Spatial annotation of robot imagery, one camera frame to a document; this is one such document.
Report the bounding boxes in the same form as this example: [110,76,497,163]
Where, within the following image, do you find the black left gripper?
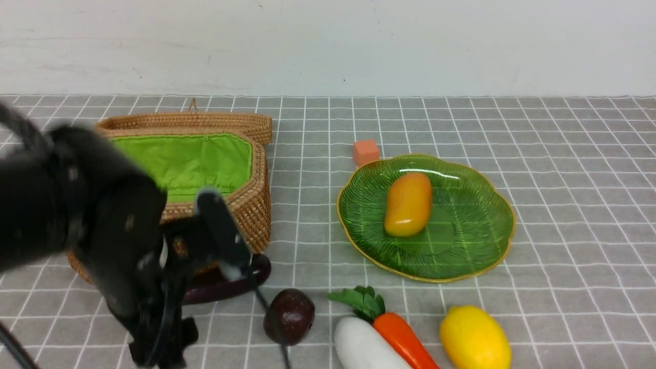
[105,188,252,368]

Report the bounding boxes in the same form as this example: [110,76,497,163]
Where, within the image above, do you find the purple eggplant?
[182,254,272,305]

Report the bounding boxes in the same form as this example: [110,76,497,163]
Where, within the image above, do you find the dark purple passion fruit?
[263,288,316,346]

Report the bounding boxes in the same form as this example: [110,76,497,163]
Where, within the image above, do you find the orange carrot green leaves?
[327,285,438,368]

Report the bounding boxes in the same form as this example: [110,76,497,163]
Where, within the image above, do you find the white radish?
[333,317,410,368]

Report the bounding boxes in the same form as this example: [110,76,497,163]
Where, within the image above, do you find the orange yellow mango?
[384,171,433,238]

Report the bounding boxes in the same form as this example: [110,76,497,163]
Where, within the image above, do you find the yellow lemon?
[439,305,511,368]

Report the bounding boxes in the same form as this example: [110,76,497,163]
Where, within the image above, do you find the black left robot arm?
[1,105,251,368]

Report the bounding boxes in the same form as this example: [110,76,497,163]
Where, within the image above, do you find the woven rattan basket green lining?
[67,129,272,285]

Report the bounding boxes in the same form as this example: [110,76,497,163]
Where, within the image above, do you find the woven rattan basket lid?
[95,98,273,145]

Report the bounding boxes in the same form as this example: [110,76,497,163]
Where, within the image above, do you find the small orange cube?
[352,139,380,168]

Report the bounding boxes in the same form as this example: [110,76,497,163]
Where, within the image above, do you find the green glass leaf plate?
[336,154,516,283]

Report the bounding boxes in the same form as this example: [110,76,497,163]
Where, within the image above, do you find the grey checked tablecloth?
[2,94,655,368]

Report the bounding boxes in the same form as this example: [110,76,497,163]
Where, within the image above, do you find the black cable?
[246,256,293,369]

